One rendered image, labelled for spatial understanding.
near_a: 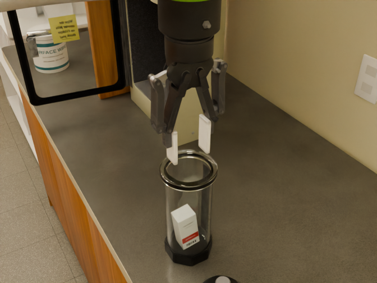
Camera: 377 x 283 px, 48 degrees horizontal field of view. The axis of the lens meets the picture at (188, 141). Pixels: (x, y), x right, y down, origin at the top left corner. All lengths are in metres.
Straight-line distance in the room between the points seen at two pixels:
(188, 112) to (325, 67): 0.42
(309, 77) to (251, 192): 0.44
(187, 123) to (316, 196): 0.40
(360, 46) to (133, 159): 0.67
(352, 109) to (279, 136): 0.22
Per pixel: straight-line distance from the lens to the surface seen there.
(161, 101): 0.66
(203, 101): 0.71
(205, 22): 0.60
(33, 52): 1.29
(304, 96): 1.37
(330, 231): 1.02
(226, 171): 1.13
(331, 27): 1.24
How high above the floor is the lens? 1.66
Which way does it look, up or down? 36 degrees down
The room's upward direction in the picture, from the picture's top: straight up
